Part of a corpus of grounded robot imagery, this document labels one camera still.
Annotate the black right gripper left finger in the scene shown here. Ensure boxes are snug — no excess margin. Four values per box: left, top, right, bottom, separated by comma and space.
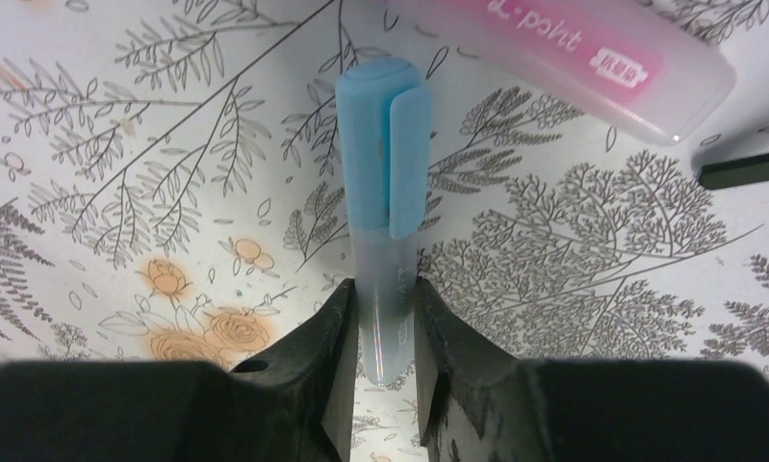
0, 280, 358, 461

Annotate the light blue highlighter pen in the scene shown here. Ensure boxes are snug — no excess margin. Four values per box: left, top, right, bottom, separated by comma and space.
336, 58, 432, 385

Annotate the pink highlighter pen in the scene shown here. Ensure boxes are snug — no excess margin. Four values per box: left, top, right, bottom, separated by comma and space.
386, 0, 736, 145

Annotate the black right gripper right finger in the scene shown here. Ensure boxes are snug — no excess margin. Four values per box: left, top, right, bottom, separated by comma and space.
414, 279, 769, 461

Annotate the black tripod stand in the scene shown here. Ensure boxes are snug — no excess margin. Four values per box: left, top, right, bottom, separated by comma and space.
697, 153, 769, 191

